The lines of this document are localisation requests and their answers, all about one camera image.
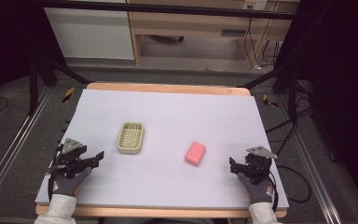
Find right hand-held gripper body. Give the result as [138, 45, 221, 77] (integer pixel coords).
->
[241, 146, 279, 185]

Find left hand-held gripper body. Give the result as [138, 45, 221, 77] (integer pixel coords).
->
[54, 137, 89, 179]

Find person's right hand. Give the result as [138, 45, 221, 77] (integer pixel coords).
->
[236, 172, 276, 205]

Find person's left hand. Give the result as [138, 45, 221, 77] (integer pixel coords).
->
[49, 166, 93, 198]

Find beige slotted soap dish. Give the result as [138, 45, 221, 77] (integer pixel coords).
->
[116, 121, 145, 156]

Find pink soap bar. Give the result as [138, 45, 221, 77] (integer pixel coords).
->
[184, 141, 207, 168]

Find yellow black tape marker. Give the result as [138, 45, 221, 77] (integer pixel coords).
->
[262, 93, 279, 109]
[62, 86, 76, 104]

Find white foam board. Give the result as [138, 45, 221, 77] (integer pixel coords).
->
[34, 89, 290, 210]

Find wooden table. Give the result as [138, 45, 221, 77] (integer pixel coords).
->
[34, 81, 289, 219]

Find white cabinet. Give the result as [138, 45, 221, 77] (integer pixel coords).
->
[43, 7, 135, 61]

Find wooden desk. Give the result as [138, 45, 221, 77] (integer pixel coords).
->
[126, 0, 300, 68]

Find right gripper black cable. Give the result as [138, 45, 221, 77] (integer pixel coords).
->
[268, 169, 280, 213]

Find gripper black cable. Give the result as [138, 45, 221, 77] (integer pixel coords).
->
[46, 146, 63, 204]
[268, 169, 280, 213]

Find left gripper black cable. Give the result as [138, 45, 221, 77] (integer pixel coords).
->
[46, 146, 63, 204]

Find black floor cable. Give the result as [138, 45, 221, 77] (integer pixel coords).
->
[265, 106, 313, 204]

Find aluminium floor rail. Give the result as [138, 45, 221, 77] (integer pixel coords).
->
[0, 86, 54, 217]
[276, 92, 347, 224]

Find black frame strut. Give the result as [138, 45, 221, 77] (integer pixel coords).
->
[237, 60, 300, 124]
[27, 54, 93, 117]

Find black cables under desk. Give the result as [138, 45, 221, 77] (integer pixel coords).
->
[242, 17, 282, 68]

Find wall power outlet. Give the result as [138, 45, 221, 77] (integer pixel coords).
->
[242, 0, 268, 10]

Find black horizontal frame bar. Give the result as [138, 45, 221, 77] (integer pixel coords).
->
[42, 0, 296, 21]

